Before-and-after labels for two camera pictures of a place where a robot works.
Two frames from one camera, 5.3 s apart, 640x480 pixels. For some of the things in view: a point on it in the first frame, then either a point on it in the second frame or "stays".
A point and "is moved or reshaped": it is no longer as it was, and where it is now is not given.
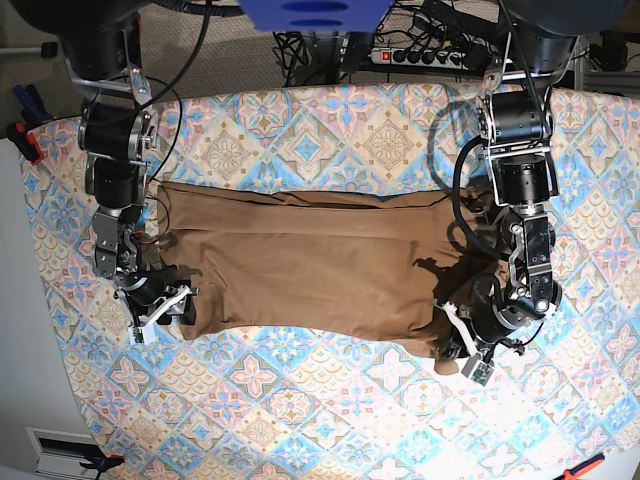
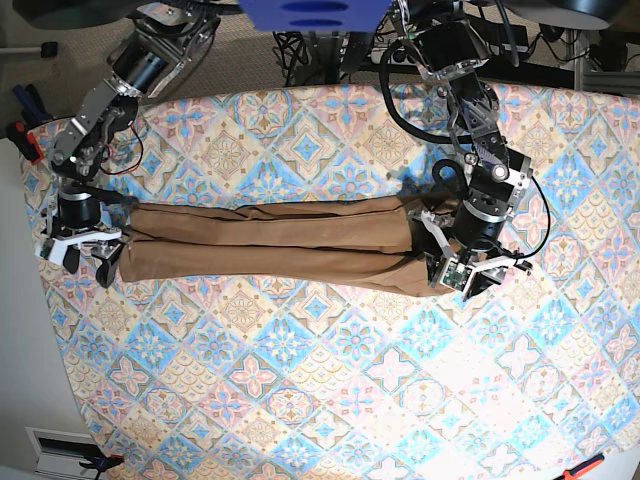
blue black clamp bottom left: [102, 464] stays
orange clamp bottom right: [571, 474] stays
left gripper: [141, 287] to [79, 220]
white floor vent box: [59, 454] stays
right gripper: [496, 310] to [479, 223]
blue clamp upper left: [34, 111] stays
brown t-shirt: [377, 267] is moved or reshaped
